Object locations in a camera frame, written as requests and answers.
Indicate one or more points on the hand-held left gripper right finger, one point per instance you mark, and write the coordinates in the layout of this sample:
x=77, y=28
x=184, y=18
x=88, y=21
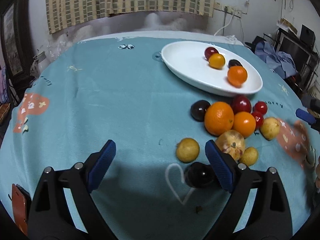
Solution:
x=220, y=165

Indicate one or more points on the white oval plate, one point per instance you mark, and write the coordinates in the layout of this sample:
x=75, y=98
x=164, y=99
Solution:
x=185, y=60

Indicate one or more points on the clear plastic bags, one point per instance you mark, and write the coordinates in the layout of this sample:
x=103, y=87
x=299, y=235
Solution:
x=50, y=51

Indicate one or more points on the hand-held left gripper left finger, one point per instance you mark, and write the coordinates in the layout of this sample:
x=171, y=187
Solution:
x=102, y=165

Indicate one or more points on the large pale spotted loquat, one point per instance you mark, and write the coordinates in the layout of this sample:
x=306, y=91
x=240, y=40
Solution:
x=231, y=142

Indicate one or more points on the checked beige curtain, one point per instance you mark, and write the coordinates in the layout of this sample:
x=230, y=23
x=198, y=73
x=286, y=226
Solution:
x=125, y=0

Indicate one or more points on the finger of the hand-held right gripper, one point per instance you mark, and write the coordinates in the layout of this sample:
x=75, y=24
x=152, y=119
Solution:
x=303, y=114

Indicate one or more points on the large orange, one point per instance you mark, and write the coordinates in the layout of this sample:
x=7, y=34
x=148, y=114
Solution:
x=219, y=118

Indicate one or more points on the small yellow loquat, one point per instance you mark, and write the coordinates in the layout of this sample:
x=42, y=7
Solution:
x=249, y=156

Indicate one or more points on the white power strip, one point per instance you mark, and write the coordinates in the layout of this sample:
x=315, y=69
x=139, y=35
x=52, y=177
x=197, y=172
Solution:
x=231, y=10

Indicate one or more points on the teal printed tablecloth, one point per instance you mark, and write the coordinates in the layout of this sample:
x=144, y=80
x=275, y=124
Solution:
x=100, y=100

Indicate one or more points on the dark purple plum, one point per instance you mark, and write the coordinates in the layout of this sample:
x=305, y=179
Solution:
x=200, y=176
x=198, y=110
x=234, y=63

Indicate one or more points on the orange mandarin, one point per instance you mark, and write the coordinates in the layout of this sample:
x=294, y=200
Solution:
x=245, y=125
x=237, y=76

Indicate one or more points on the red cherry tomato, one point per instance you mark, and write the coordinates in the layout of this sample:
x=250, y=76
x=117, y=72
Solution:
x=258, y=120
x=260, y=107

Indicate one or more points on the small yellow-orange citrus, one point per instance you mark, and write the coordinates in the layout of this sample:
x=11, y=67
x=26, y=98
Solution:
x=216, y=60

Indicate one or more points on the black speaker box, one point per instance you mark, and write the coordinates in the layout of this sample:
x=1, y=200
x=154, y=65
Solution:
x=307, y=36

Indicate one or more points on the dark framed picture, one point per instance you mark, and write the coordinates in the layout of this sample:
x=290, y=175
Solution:
x=11, y=42

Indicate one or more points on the reddish brown flat pouch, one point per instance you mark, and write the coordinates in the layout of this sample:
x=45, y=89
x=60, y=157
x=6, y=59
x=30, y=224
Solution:
x=20, y=212

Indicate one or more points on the red plum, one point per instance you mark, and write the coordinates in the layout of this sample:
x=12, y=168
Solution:
x=210, y=51
x=241, y=103

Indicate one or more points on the blue clothes pile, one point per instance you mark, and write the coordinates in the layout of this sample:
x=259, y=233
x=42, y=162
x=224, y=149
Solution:
x=277, y=57

